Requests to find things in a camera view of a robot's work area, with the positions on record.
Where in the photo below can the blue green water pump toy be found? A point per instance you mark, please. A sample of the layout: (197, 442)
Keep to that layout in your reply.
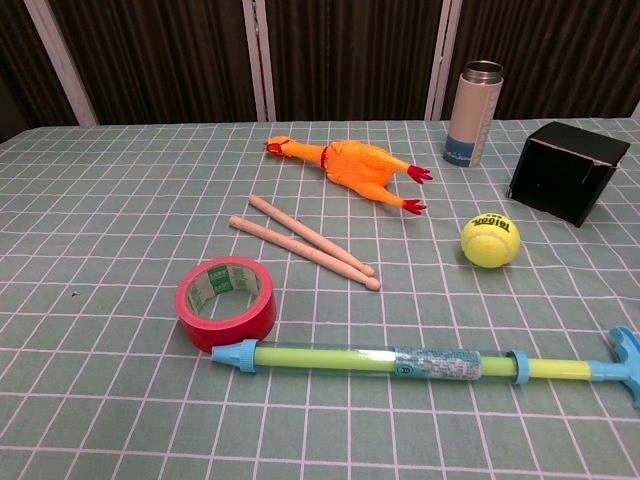
(350, 357)

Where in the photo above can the yellow tennis ball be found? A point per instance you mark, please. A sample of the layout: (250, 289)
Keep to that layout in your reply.
(487, 243)

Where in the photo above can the black cardboard box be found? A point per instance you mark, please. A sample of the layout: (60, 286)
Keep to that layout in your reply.
(560, 185)

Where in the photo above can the wooden drumstick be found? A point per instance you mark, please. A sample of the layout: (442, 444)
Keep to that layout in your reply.
(310, 235)
(300, 249)

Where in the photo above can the orange rubber chicken toy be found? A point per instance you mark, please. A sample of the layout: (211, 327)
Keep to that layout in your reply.
(357, 165)

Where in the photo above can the red tape roll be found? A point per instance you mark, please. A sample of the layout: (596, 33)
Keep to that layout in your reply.
(247, 320)

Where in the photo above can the white steel thermos bottle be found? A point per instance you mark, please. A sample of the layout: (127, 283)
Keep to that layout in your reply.
(470, 120)

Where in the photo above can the checkered green tablecloth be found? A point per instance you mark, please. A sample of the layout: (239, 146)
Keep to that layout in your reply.
(150, 400)

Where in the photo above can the white partition frame post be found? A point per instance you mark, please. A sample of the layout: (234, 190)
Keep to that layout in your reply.
(259, 60)
(442, 60)
(60, 60)

